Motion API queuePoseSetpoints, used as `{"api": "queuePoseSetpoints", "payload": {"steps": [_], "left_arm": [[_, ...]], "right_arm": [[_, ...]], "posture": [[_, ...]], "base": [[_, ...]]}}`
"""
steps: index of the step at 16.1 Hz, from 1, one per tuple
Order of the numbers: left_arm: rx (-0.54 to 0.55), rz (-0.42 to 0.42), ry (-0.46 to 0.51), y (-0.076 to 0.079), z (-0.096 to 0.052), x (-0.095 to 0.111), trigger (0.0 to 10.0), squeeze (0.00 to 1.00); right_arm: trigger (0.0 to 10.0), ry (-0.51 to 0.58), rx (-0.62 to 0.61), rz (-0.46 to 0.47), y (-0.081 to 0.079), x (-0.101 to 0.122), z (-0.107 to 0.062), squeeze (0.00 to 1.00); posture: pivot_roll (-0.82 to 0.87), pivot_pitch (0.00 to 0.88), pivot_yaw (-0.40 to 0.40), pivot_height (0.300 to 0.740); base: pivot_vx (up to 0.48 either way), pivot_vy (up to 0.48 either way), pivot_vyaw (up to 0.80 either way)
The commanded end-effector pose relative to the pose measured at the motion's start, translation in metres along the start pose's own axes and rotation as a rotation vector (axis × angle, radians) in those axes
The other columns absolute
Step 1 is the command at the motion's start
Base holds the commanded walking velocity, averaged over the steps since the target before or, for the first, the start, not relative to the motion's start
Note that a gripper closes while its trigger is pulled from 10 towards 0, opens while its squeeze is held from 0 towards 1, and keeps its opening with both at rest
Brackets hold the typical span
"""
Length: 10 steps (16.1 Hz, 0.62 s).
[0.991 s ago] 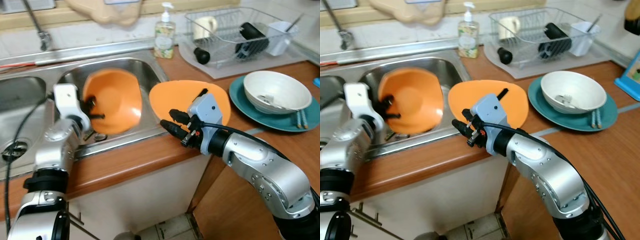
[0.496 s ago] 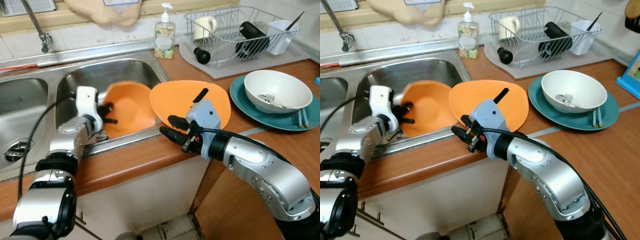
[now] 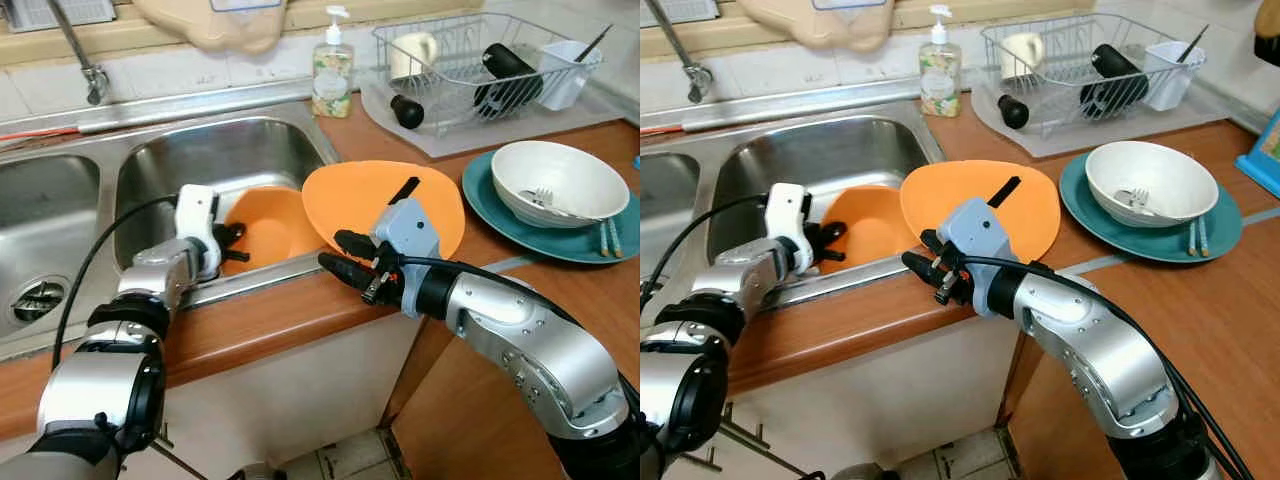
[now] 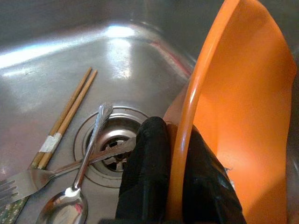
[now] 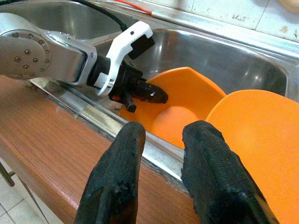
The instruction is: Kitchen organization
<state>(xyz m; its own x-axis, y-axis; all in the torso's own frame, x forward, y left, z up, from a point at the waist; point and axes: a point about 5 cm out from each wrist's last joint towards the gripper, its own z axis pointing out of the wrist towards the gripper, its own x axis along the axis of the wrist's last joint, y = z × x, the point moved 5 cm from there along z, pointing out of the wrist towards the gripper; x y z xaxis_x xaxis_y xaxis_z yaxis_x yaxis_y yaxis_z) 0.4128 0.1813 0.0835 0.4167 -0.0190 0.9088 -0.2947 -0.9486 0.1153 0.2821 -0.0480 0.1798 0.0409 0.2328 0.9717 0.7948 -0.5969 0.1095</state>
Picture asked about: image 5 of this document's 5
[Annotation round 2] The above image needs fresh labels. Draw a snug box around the stainless steel double sink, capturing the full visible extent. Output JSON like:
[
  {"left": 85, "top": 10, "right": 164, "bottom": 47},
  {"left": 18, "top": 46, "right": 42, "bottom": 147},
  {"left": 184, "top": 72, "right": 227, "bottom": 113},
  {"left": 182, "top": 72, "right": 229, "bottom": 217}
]
[{"left": 0, "top": 0, "right": 299, "bottom": 188}]

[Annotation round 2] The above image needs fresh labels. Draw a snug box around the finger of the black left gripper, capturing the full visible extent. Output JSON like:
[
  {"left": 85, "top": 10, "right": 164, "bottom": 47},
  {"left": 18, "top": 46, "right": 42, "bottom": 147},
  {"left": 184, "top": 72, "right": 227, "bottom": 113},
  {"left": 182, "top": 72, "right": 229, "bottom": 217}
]
[{"left": 134, "top": 80, "right": 169, "bottom": 105}]

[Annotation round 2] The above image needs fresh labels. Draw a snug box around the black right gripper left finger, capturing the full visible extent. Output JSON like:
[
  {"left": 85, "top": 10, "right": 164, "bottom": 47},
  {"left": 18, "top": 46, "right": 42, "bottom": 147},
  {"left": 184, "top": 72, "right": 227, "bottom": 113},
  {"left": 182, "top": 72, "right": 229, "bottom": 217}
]
[{"left": 74, "top": 121, "right": 147, "bottom": 224}]

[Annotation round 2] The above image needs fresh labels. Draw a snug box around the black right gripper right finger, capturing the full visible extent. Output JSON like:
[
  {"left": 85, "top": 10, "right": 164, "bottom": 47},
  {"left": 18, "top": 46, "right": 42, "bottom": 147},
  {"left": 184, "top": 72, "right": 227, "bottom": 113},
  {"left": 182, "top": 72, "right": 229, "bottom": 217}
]
[{"left": 180, "top": 120, "right": 280, "bottom": 224}]

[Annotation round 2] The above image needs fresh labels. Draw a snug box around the thin red rod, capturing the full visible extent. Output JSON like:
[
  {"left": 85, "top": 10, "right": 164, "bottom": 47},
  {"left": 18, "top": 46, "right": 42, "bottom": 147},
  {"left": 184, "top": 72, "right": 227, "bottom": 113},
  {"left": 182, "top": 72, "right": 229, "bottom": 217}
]
[{"left": 113, "top": 0, "right": 154, "bottom": 16}]

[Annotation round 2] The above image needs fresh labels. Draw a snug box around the dark metal cabinet handle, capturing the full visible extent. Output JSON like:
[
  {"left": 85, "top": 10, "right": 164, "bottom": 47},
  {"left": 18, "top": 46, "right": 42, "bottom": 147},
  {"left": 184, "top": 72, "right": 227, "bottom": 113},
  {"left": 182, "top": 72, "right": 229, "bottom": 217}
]
[{"left": 0, "top": 160, "right": 16, "bottom": 188}]

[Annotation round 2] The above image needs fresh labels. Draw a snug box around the orange plastic plate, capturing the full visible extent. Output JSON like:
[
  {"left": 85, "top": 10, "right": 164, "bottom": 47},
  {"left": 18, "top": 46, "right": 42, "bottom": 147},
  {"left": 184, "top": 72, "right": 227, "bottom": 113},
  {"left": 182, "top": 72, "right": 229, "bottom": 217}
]
[{"left": 205, "top": 89, "right": 299, "bottom": 224}]

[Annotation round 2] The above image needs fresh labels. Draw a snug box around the orange plastic bowl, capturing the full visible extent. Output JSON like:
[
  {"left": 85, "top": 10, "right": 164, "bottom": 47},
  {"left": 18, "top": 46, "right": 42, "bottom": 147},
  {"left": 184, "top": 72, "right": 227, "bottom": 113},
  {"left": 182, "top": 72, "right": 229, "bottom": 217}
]
[{"left": 119, "top": 66, "right": 228, "bottom": 150}]

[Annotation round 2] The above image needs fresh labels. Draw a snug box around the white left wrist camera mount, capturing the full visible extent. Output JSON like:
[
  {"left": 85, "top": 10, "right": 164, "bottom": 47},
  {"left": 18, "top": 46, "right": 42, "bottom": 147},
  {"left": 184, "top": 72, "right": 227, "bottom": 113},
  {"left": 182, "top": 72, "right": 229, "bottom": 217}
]
[{"left": 96, "top": 21, "right": 156, "bottom": 97}]

